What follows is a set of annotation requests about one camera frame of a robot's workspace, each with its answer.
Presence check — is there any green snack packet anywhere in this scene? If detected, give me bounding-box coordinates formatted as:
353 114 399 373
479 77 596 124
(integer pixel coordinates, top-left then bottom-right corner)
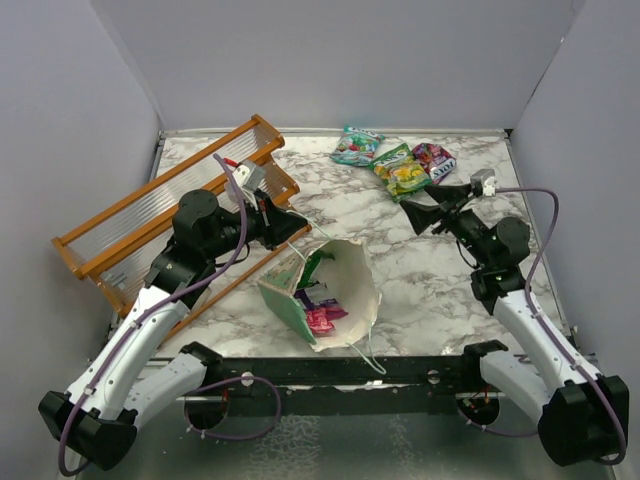
369 143 432 203

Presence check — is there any teal snack packet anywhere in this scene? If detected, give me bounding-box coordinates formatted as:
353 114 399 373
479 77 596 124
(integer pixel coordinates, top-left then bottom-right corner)
329 126 385 167

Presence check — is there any pink purple snack packet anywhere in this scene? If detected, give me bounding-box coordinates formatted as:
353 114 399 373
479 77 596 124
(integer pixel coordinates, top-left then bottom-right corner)
412 143 457 184

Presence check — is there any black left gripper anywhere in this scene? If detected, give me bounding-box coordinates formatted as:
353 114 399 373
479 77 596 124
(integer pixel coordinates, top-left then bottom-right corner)
205 187 308 261

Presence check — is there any orange wooden rack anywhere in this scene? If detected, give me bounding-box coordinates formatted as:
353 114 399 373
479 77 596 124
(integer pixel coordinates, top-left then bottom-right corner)
52 114 299 318

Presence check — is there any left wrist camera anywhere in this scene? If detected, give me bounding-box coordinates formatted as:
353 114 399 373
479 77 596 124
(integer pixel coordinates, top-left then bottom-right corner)
223 157 266 204

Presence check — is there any green paper gift bag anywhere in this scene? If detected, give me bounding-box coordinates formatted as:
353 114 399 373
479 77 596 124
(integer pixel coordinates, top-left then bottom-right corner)
258 233 386 375

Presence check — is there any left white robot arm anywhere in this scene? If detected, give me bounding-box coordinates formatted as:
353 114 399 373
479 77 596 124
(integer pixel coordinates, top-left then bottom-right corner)
38 189 308 471

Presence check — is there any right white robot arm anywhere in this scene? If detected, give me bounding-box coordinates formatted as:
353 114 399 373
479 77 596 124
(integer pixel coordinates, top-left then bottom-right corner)
400 184 629 466

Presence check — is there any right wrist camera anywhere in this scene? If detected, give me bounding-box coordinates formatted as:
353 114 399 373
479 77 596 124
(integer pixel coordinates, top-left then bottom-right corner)
470 168 497 197

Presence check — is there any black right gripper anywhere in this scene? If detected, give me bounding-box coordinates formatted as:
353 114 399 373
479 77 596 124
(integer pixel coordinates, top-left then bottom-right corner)
401 183 494 268

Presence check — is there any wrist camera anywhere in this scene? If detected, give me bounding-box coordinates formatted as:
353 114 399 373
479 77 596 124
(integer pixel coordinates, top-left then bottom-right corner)
470 168 497 197
223 157 266 204

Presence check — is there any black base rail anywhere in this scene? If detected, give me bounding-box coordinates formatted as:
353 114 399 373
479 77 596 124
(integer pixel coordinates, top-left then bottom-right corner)
181 342 498 418

